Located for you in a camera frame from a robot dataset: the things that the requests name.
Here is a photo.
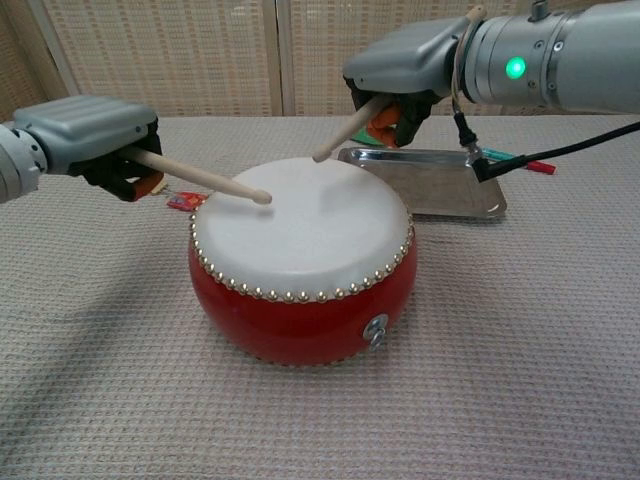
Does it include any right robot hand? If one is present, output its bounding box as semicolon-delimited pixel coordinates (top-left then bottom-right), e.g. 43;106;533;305
342;17;471;149

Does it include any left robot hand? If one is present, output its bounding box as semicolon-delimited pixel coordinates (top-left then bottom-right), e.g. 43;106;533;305
12;94;166;204

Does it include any wooden drumstick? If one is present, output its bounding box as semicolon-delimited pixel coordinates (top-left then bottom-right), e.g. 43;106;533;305
312;4;489;164
122;147;274;205

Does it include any rectangular metal tray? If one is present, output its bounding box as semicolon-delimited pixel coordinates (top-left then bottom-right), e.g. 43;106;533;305
337;146;507;220

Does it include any red drum white skin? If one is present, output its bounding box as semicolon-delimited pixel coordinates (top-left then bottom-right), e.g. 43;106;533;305
187;155;418;369

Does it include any woven bamboo folding screen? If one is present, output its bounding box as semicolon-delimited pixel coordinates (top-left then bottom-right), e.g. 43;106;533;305
0;0;640;119

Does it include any small red packet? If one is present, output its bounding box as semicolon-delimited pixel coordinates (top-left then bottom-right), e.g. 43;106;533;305
166;191;207;211

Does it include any teal marker red cap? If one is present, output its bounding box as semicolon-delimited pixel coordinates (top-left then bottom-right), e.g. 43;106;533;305
482;147;557;176

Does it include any white woven tablecloth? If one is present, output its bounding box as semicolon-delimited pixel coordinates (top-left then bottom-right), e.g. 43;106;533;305
0;114;640;480

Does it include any black arm cable with plug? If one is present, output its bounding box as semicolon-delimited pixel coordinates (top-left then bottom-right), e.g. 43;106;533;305
452;112;640;184

